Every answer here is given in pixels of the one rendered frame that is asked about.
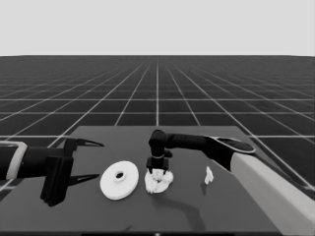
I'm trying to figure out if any large thick white disc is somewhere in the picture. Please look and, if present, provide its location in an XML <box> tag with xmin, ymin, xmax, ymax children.
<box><xmin>98</xmin><ymin>159</ymin><xmax>140</xmax><ymax>202</ymax></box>

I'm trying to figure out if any small white T-shaped piece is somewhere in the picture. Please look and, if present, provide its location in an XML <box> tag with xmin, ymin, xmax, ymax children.
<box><xmin>204</xmin><ymin>165</ymin><xmax>215</xmax><ymax>186</ymax></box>

